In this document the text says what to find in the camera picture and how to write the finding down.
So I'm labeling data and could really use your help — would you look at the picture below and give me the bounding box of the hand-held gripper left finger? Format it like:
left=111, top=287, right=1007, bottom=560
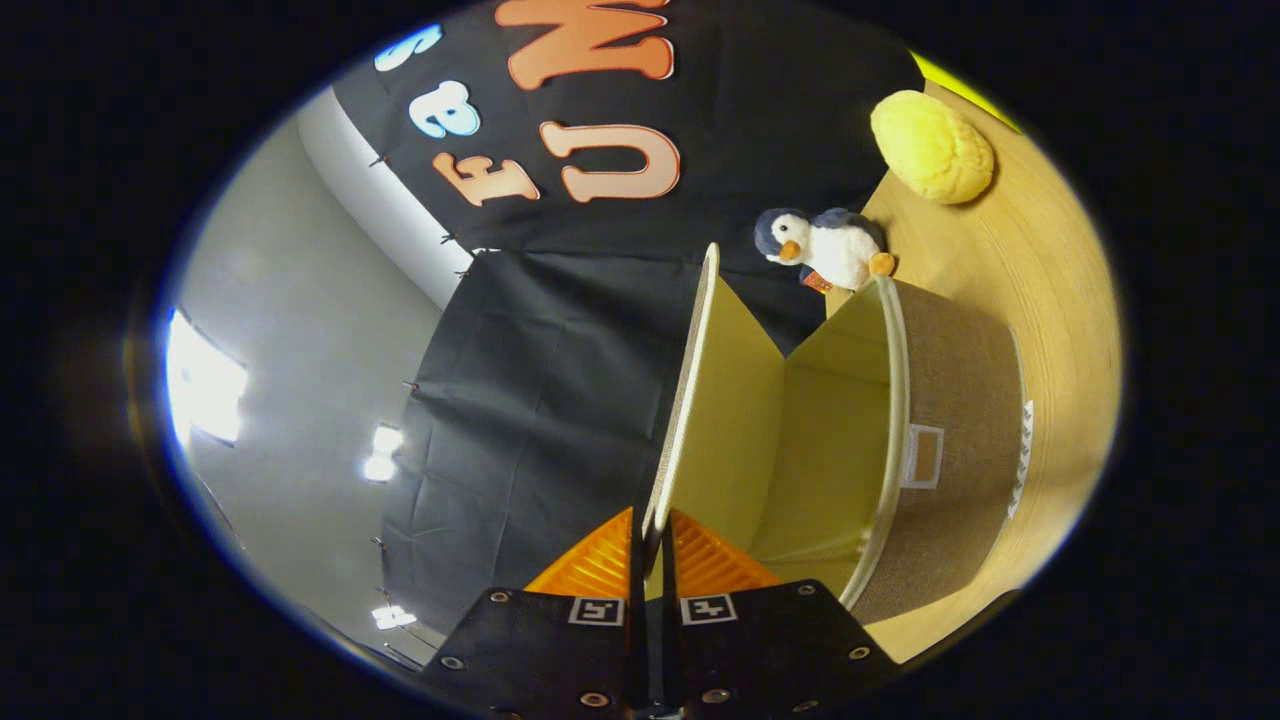
left=418, top=507, right=646, bottom=720

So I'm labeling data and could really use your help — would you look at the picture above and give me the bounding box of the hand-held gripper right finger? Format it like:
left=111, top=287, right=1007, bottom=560
left=655, top=508, right=901, bottom=720

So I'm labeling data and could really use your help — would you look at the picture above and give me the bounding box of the plush penguin toy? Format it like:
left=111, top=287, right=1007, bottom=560
left=753, top=207, right=897, bottom=294

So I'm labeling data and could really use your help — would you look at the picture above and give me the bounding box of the row of small black clips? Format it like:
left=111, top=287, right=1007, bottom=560
left=365, top=150, right=476, bottom=601

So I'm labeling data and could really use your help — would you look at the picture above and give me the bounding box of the yellow bread-shaped soft toy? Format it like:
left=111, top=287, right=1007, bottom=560
left=870, top=90, right=996, bottom=206

